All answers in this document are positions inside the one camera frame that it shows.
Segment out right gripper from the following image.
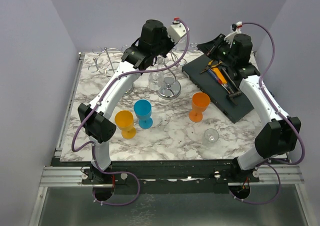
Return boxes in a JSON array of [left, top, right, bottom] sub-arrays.
[[197, 34, 237, 67]]

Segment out orange plastic goblet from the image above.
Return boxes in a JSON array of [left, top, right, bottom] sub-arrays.
[[189, 92, 211, 123]]

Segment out tall chrome glass rack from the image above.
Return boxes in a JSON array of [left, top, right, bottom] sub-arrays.
[[155, 48, 182, 100]]

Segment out clear wine glass front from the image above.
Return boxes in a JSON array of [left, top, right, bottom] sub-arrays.
[[148, 71, 164, 91]]

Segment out clear wine glass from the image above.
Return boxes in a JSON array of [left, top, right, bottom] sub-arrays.
[[148, 71, 164, 91], [201, 128, 219, 149]]

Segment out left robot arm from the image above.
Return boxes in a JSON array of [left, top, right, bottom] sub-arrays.
[[78, 18, 186, 184]]

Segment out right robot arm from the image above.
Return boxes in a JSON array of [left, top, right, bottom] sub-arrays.
[[197, 33, 301, 182]]

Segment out small chrome glass rack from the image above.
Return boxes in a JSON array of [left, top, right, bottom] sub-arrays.
[[88, 46, 123, 79]]

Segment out blue red screwdriver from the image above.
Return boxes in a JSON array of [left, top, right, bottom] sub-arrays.
[[207, 69, 222, 84]]

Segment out yellow utility knife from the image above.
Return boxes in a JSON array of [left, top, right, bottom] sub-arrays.
[[213, 67, 228, 84]]

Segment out dark flat equipment box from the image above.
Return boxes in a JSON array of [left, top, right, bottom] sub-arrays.
[[182, 55, 254, 123]]

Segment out blue plastic goblet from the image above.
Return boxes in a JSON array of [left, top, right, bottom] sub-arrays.
[[133, 99, 153, 129]]

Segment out yellow plastic goblet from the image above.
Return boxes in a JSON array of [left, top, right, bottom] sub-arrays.
[[114, 110, 136, 139]]

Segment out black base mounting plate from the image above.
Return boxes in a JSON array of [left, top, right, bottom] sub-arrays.
[[43, 157, 289, 195]]

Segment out yellow handled pliers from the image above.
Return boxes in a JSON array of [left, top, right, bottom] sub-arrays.
[[200, 60, 222, 74]]

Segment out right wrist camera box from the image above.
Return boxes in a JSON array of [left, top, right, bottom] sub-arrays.
[[224, 21, 243, 44]]

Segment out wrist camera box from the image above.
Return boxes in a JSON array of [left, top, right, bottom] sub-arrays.
[[224, 21, 243, 44], [167, 17, 190, 45]]

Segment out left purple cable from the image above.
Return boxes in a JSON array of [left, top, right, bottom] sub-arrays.
[[71, 18, 191, 207]]

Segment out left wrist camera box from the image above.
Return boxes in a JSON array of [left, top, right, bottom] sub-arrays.
[[167, 17, 190, 45]]

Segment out aluminium rail frame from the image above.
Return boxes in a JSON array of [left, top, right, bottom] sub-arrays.
[[27, 51, 310, 226]]

